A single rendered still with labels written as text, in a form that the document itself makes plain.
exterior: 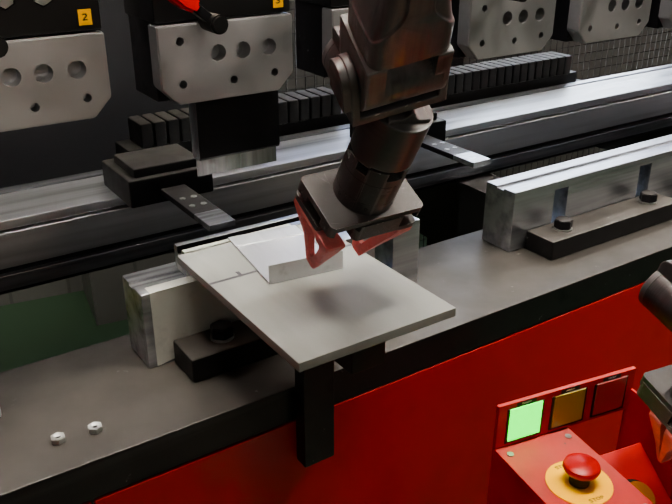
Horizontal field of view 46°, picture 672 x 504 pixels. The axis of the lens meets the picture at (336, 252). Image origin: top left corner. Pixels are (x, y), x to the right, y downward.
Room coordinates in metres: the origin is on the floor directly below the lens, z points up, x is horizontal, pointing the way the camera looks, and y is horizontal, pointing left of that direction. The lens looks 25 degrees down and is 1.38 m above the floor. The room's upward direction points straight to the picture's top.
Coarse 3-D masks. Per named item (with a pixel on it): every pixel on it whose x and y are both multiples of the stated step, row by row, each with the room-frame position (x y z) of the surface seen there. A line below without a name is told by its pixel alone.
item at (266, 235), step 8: (256, 232) 0.86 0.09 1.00; (264, 232) 0.86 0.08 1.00; (272, 232) 0.86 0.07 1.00; (280, 232) 0.86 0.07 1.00; (288, 232) 0.86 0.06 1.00; (296, 232) 0.86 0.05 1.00; (232, 240) 0.84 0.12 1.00; (240, 240) 0.84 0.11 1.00; (248, 240) 0.84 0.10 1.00; (256, 240) 0.84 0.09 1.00; (264, 240) 0.84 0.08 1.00
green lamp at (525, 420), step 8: (520, 408) 0.75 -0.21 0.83; (528, 408) 0.75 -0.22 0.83; (536, 408) 0.76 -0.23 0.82; (512, 416) 0.74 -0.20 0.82; (520, 416) 0.75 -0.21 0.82; (528, 416) 0.75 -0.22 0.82; (536, 416) 0.76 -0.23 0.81; (512, 424) 0.74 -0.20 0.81; (520, 424) 0.75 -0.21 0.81; (528, 424) 0.75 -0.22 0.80; (536, 424) 0.76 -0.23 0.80; (512, 432) 0.74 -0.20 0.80; (520, 432) 0.75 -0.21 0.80; (528, 432) 0.75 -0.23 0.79; (536, 432) 0.76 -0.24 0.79
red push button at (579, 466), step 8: (568, 456) 0.69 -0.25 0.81; (576, 456) 0.69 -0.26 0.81; (584, 456) 0.69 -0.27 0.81; (568, 464) 0.68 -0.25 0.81; (576, 464) 0.68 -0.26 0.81; (584, 464) 0.68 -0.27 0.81; (592, 464) 0.68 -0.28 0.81; (568, 472) 0.67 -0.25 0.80; (576, 472) 0.67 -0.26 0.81; (584, 472) 0.67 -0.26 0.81; (592, 472) 0.67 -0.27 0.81; (600, 472) 0.67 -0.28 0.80; (576, 480) 0.67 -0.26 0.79; (584, 480) 0.66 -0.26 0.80; (584, 488) 0.67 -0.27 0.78
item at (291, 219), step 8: (288, 216) 0.91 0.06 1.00; (296, 216) 0.91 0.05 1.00; (256, 224) 0.89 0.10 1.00; (264, 224) 0.89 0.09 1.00; (272, 224) 0.89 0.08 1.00; (280, 224) 0.90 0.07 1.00; (296, 224) 0.89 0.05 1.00; (224, 232) 0.87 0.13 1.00; (232, 232) 0.87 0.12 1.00; (240, 232) 0.87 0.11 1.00; (248, 232) 0.88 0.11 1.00; (192, 240) 0.84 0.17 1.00; (200, 240) 0.84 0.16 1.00; (208, 240) 0.85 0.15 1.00; (216, 240) 0.85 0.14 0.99; (176, 248) 0.83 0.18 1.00; (184, 248) 0.83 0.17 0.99; (176, 256) 0.83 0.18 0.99; (176, 264) 0.83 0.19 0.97; (184, 272) 0.81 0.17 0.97
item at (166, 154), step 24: (120, 168) 1.03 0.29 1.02; (144, 168) 1.00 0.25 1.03; (168, 168) 1.02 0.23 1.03; (192, 168) 1.03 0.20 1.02; (120, 192) 1.01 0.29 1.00; (144, 192) 0.99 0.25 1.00; (168, 192) 0.99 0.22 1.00; (192, 192) 0.99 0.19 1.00; (192, 216) 0.91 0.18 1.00; (216, 216) 0.90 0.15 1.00
